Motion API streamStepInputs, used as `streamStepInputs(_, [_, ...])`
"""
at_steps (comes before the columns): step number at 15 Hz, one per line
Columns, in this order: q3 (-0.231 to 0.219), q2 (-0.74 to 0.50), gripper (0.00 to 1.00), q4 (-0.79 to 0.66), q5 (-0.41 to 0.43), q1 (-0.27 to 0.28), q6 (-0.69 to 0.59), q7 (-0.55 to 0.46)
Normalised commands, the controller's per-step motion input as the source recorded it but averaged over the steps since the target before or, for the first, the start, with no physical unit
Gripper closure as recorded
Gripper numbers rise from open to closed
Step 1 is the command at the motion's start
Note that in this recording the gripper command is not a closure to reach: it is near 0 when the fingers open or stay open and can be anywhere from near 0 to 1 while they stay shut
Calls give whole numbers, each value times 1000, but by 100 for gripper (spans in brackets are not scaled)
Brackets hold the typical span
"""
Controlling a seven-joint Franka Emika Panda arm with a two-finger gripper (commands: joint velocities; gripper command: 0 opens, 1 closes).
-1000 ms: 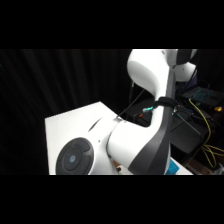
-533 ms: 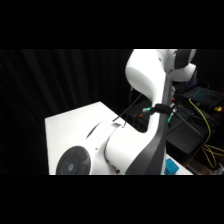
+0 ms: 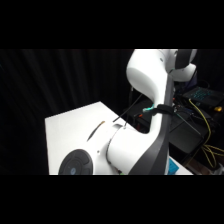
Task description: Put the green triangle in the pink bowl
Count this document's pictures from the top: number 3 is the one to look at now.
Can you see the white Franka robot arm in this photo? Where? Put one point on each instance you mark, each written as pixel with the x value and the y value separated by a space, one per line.
pixel 146 100

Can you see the black curtain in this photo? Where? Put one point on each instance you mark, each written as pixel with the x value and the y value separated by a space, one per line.
pixel 50 80

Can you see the black robot stand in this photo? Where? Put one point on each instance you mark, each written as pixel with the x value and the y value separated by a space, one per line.
pixel 186 133

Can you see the black laptop lit keyboard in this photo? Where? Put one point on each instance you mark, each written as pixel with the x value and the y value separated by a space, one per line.
pixel 204 95

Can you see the small yellow object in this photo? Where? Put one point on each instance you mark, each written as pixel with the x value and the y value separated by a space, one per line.
pixel 218 108

